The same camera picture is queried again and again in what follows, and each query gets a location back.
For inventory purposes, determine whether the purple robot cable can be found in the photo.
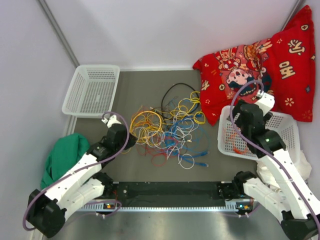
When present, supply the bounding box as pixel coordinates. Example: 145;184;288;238
229;79;320;235
22;111;130;231

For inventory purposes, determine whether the grey corner post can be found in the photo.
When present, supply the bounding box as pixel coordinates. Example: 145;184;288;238
36;0;80;68

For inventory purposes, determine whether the green cloth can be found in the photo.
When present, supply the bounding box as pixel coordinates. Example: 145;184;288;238
40;133;90;189

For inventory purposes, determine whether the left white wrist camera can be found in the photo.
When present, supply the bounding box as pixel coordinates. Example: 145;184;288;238
101;114;122;129

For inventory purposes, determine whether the blue cable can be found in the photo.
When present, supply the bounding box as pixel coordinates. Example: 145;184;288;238
159;97;211;168

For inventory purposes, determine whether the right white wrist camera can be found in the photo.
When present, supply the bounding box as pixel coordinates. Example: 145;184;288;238
254;90;275;116

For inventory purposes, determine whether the left white plastic basket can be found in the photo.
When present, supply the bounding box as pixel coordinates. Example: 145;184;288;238
62;64;120;119

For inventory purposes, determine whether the black cable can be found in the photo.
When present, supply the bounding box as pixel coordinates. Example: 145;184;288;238
161;82;198;113

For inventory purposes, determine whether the orange cable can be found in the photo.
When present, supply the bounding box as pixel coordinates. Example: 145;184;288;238
223;124;251;156

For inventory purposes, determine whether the red printed pillow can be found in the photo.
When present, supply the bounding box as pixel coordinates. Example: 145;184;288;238
193;5;316;125

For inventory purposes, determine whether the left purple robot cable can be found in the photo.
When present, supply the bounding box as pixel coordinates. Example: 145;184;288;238
22;111;130;231

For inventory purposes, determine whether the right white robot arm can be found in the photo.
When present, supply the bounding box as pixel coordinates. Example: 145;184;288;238
229;99;320;240

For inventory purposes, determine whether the white cable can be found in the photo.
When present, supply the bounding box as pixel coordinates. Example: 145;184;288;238
136;109;201;170

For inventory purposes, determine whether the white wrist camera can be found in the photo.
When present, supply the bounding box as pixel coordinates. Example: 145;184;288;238
101;114;122;129
254;90;275;116

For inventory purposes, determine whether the right white plastic basket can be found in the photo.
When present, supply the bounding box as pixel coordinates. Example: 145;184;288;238
217;105;301;161

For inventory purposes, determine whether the white plastic basket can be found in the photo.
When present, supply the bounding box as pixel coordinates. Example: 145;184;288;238
217;105;301;161
62;64;120;119

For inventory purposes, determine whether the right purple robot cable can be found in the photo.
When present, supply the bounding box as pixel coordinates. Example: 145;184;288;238
229;79;320;235

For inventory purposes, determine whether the white cloth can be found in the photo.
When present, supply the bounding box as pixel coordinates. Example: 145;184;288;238
256;150;312;190

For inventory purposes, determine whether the yellow cable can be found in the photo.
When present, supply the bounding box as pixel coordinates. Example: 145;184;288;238
122;91;207;153

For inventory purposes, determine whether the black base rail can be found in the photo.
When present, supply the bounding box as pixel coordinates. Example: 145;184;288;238
82;181;254;215

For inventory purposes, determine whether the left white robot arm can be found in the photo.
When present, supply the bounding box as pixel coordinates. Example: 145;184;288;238
22;121;135;238

